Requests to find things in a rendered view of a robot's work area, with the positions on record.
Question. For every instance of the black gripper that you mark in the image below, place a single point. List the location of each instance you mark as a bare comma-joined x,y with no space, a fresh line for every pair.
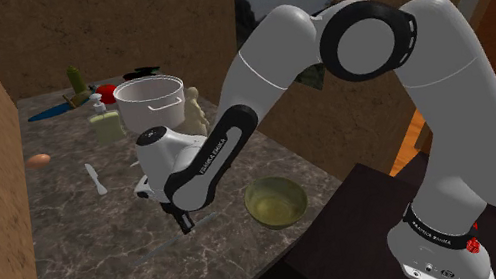
183,220

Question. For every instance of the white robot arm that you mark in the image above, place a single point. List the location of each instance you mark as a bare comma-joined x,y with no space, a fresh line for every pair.
463,126

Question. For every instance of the long grey knife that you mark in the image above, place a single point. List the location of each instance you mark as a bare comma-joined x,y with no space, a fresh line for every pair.
165,245

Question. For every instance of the olive green bowl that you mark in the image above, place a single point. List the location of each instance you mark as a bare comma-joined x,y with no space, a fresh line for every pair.
275,204

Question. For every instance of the white butter knife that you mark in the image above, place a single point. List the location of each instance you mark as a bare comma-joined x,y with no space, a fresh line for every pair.
95,178

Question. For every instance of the beige figurine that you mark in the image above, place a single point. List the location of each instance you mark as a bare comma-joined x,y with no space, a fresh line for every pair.
194,112

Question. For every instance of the white cooking pot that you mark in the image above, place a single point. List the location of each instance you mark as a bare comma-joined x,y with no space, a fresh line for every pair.
149,105

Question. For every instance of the pale green soap dispenser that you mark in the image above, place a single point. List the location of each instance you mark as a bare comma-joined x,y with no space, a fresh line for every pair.
107,126

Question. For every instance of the black flat dish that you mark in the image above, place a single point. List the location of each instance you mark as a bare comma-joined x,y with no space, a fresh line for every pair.
142,71

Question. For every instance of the brown egg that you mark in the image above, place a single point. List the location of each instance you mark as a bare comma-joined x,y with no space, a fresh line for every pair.
38,161

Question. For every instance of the olive green low object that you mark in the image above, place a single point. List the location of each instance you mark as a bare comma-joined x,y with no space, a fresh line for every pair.
80,99

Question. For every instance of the dark robot stand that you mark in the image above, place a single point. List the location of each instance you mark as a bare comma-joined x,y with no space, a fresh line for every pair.
341,238

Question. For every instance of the blue flat plate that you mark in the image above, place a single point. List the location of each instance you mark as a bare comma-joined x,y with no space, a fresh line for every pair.
47,113

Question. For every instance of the green bottle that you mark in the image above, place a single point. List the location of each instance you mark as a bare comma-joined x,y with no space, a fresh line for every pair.
76,80

